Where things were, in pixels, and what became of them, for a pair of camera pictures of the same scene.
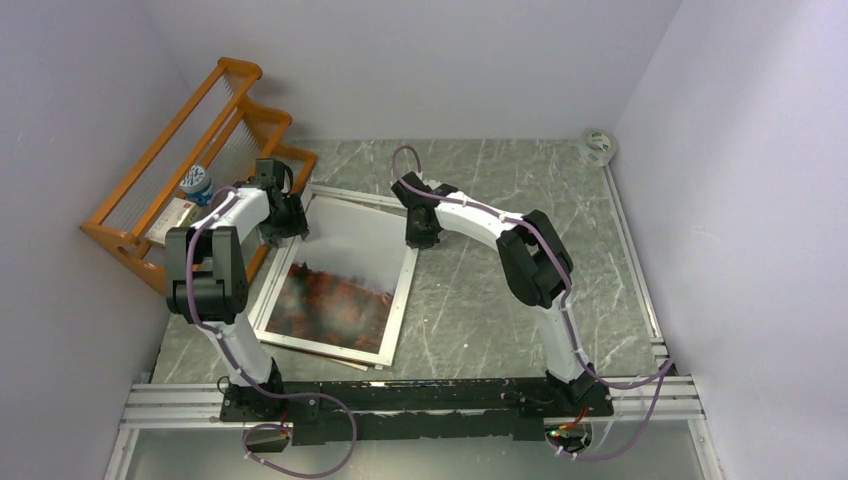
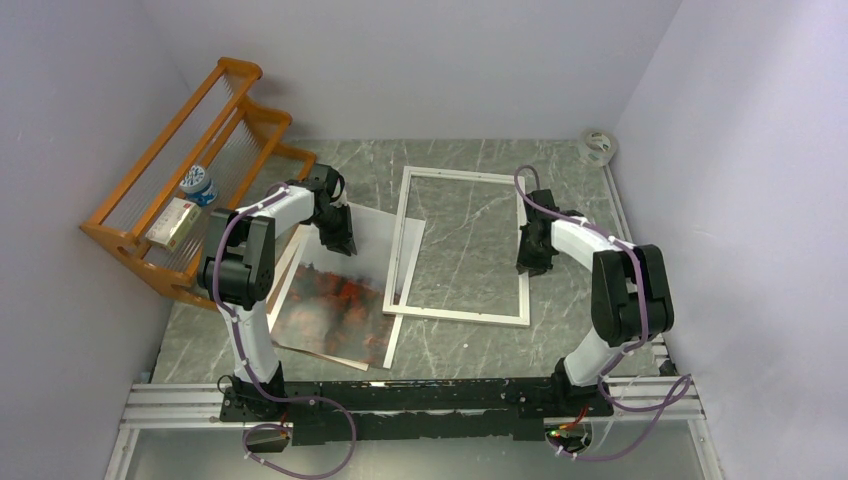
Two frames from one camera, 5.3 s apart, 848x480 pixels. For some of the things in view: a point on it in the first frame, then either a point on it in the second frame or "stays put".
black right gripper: (414, 239) to (526, 262)
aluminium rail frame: (670, 399) stays put
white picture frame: (263, 307) to (523, 320)
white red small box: (173, 215) stays put
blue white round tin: (197, 184) stays put
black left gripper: (295, 226) to (342, 241)
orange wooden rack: (222, 131) stays put
